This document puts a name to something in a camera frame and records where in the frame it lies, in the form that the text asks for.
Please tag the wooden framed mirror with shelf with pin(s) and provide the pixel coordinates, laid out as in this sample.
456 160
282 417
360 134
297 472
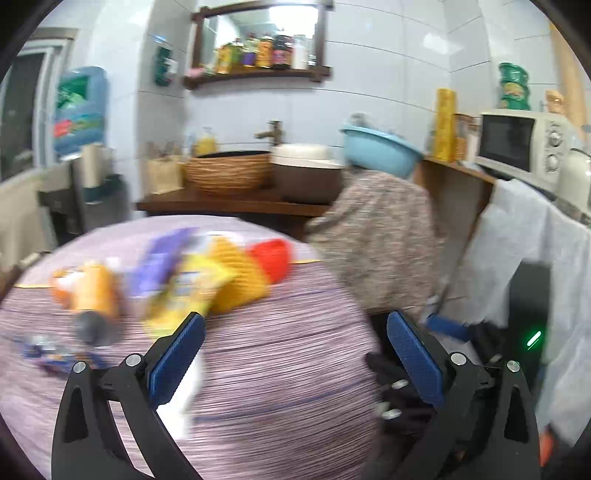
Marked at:
240 21

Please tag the yellow soap bottle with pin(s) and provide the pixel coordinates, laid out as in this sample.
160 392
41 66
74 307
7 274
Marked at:
205 143

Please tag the yellow snack packet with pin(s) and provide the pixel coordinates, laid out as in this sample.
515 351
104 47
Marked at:
184 290

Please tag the dark wooden counter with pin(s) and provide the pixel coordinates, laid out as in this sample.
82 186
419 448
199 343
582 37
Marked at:
221 203

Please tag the light wooden cabinet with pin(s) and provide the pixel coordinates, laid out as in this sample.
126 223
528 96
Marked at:
452 198

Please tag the orange lidded jar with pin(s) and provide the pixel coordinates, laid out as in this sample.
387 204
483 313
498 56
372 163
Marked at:
554 101

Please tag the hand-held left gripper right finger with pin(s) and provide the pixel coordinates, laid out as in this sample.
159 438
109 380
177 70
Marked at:
413 360

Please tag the blue water jug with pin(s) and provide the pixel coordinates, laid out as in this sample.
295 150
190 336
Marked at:
81 110

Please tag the beige utensil holder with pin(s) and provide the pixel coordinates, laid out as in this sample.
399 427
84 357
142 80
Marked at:
164 173

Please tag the purple plastic bag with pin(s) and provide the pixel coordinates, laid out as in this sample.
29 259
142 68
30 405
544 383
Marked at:
159 258

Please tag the green hanging packet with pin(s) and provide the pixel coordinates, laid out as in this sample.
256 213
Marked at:
161 62

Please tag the red foam net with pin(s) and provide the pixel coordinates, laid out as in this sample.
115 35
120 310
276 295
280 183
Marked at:
272 258

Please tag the floral cloth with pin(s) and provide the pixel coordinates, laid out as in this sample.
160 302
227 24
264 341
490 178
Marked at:
374 235

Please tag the orange bottle grey cap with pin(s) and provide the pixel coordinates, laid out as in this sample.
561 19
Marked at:
94 295

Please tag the brown and white pot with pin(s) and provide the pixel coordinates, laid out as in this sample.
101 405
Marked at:
304 175

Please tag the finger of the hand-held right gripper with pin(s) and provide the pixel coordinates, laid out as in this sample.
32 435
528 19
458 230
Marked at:
381 371
445 326

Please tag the white paper roll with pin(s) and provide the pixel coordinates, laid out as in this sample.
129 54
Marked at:
92 166

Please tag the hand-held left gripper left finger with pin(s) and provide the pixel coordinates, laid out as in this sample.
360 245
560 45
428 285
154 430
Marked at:
178 357

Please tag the water dispenser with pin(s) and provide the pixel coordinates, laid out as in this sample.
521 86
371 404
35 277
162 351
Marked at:
104 196

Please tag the yellow sponge cloth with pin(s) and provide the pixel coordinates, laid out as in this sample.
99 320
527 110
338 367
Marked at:
240 277

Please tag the small pink dish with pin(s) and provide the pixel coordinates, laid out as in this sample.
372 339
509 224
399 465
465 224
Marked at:
196 71

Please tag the white tissue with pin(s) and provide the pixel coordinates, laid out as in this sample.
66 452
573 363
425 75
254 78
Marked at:
184 392

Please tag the white microwave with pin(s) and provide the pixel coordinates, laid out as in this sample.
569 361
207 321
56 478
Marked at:
517 141

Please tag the blue candy wrapper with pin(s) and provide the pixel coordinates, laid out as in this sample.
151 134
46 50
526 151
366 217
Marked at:
46 355

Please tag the white cloth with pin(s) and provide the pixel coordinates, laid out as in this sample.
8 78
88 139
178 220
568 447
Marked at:
521 240

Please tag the row of condiment bottles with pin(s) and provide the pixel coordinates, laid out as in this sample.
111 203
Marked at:
281 50

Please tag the bronze faucet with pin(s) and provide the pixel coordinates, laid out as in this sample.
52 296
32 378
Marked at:
272 131

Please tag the glass jar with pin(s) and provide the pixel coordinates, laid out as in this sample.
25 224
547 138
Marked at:
464 136

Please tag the wicker basket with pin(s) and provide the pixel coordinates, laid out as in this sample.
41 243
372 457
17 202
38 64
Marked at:
226 170

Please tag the light blue plastic basin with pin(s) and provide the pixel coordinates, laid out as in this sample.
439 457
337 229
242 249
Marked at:
378 147

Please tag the sliding window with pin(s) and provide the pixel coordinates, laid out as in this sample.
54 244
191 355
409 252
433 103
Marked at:
23 106

